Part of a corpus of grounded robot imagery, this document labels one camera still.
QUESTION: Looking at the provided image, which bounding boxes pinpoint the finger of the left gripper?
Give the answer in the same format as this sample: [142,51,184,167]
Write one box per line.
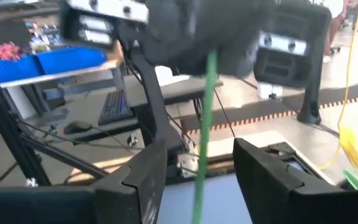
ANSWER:
[141,18,213,76]
[212,18,260,79]

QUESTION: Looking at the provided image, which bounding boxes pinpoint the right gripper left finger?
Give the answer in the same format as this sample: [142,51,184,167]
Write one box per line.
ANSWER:
[91,139,168,224]

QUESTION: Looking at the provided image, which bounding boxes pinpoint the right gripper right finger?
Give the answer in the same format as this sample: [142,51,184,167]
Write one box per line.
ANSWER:
[232,138,358,224]

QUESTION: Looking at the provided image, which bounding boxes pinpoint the white artificial tulip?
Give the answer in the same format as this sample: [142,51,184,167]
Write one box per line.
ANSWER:
[191,49,220,224]

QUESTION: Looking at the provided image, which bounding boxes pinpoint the pink artificial flowers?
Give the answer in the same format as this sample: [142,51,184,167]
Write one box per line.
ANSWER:
[0,42,23,62]

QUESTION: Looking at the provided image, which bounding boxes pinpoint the grey desk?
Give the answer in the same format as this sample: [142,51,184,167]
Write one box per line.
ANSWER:
[20,74,223,147]

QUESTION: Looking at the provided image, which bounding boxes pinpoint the white box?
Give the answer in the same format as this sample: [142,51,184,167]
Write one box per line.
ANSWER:
[256,81,284,100]

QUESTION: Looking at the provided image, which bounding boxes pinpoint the black computer keyboard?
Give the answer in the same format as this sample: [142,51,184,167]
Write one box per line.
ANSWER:
[97,89,135,127]

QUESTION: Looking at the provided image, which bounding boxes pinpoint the black computer mouse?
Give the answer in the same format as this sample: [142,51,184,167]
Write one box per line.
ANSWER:
[63,120,93,135]

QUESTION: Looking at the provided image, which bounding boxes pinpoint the black stand with round base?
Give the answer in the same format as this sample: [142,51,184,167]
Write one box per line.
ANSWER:
[295,6,334,125]

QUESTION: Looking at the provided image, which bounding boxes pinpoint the person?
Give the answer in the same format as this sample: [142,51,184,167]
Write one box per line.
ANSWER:
[321,0,354,65]

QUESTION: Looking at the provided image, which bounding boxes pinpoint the white work table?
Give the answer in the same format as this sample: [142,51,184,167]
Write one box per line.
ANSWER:
[0,46,127,90]

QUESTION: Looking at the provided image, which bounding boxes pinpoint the blue plastic bin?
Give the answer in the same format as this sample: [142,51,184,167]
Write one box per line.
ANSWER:
[34,46,108,75]
[0,54,43,83]

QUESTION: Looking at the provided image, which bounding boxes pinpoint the black floor mat orange edge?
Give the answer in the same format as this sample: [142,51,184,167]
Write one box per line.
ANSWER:
[178,82,358,136]

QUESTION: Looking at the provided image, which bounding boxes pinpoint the yellow cable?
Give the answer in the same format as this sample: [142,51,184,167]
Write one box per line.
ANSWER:
[318,0,358,170]

